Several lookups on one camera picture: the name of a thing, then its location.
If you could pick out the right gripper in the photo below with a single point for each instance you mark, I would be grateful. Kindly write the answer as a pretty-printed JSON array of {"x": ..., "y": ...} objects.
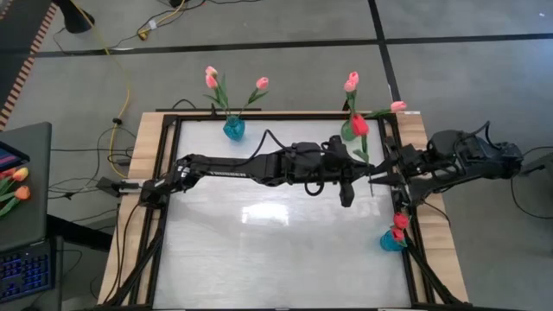
[{"x": 419, "y": 170}]

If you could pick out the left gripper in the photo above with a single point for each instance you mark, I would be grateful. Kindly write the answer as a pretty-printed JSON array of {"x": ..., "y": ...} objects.
[{"x": 337, "y": 166}]

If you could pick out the red artificial tulip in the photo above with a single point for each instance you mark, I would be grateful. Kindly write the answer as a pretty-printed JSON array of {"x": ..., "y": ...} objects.
[
  {"x": 397, "y": 235},
  {"x": 401, "y": 220},
  {"x": 359, "y": 125}
]

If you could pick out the pink artificial tulip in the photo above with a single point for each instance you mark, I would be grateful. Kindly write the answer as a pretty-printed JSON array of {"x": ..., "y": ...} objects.
[
  {"x": 349, "y": 86},
  {"x": 262, "y": 83},
  {"x": 211, "y": 70},
  {"x": 354, "y": 77},
  {"x": 211, "y": 82},
  {"x": 398, "y": 106}
]

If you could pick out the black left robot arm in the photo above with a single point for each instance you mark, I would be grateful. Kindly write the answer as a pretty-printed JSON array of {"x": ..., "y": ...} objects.
[{"x": 233, "y": 166}]

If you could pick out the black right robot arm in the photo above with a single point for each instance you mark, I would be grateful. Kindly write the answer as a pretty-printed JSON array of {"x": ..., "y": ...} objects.
[{"x": 475, "y": 157}]

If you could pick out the green textured glass vase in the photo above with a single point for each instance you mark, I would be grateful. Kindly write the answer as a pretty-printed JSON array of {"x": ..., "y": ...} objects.
[{"x": 346, "y": 131}]

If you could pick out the blue textured glass vase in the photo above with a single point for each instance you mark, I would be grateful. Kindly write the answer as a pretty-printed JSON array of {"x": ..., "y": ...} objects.
[
  {"x": 388, "y": 244},
  {"x": 233, "y": 129}
]

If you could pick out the grey metal stand foot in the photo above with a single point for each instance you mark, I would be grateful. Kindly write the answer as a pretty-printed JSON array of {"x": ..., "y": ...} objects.
[{"x": 540, "y": 166}]

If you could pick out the black flat floor bar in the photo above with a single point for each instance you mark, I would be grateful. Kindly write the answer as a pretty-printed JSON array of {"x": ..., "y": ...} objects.
[{"x": 194, "y": 109}]

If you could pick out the black power adapter box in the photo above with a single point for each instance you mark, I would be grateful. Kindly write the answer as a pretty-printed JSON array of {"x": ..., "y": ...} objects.
[{"x": 108, "y": 185}]

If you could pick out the black laptop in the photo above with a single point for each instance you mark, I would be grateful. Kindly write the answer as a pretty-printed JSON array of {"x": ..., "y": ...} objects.
[{"x": 34, "y": 207}]

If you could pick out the black cone stand base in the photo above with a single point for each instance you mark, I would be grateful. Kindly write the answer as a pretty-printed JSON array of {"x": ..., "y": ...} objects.
[{"x": 75, "y": 19}]

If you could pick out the laptop with backlit keyboard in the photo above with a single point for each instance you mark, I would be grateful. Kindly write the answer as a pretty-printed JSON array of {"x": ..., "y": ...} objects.
[{"x": 26, "y": 272}]

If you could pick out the tablet with colourful screen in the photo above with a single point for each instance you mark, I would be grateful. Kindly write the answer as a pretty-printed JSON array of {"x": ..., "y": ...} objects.
[{"x": 10, "y": 157}]

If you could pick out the orange striped floor tape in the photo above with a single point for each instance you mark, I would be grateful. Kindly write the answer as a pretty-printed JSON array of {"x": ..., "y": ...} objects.
[{"x": 30, "y": 60}]

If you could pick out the black aluminium table frame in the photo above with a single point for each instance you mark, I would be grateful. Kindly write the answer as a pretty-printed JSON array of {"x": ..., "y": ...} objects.
[{"x": 276, "y": 116}]

